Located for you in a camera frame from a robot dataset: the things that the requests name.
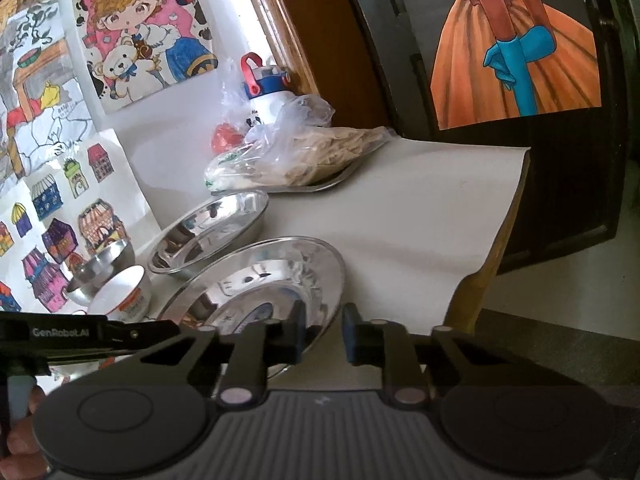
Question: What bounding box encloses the clear bag of tan food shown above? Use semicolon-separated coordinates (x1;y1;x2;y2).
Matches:
245;94;395;187

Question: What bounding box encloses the steel plate with blue sticker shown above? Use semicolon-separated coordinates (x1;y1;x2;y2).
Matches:
157;236;347;381

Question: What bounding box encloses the white bowl with red rim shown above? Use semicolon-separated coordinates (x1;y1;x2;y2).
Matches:
87;265;153;322

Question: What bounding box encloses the wooden door frame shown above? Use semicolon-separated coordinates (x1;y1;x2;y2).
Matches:
234;0;396;136

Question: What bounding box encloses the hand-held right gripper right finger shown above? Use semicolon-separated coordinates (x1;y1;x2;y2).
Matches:
342;302;516;407

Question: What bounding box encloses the cartoon child wall poster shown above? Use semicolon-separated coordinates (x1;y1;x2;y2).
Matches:
70;0;221;116

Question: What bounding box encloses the white bottle with blue lid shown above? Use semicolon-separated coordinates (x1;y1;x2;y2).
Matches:
240;52;293;128

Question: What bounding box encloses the coloured houses drawing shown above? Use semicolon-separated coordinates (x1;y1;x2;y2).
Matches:
0;129;163;313

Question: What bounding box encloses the clear bag of white noodles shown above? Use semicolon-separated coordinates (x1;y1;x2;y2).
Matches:
204;142;281;192

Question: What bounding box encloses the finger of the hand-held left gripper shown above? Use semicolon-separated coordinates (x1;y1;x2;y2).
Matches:
107;321;181;357

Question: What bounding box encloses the steel bowl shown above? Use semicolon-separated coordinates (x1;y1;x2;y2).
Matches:
65;239;137;307

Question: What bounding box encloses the red round item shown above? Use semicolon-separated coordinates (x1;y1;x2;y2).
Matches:
211;122;246;155

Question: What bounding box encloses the steel tray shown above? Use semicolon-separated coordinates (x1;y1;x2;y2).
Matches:
212;152;371;196

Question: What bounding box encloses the orange dress wall poster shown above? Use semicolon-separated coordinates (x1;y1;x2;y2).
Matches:
430;0;603;131

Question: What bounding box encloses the person's left hand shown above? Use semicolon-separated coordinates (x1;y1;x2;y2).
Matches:
5;385;51;478

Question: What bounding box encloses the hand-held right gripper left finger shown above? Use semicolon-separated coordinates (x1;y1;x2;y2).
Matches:
131;300;307;407

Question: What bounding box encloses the coloured scene wall poster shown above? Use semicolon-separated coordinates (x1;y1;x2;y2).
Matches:
0;0;96;196

